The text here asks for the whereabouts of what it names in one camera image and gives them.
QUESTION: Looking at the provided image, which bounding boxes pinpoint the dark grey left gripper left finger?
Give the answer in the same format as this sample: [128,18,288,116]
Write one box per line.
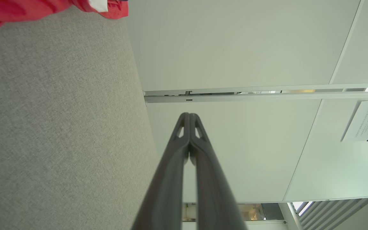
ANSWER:
[131,112,190,230]

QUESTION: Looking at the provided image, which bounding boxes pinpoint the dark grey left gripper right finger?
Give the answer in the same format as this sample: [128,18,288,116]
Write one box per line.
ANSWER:
[190,113,247,230]

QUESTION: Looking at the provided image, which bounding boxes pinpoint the red Bulls basketball jersey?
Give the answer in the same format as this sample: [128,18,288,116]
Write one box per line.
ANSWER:
[0,0,129,32]

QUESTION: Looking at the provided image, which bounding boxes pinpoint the grey window blinds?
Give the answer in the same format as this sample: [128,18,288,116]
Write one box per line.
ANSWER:
[294,179,368,230]

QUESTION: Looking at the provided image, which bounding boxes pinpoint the white paper notice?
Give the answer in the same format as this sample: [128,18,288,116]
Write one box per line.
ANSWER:
[341,100,368,143]

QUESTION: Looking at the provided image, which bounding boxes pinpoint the grey metal partition post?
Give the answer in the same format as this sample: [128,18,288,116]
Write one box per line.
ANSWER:
[143,83,368,104]

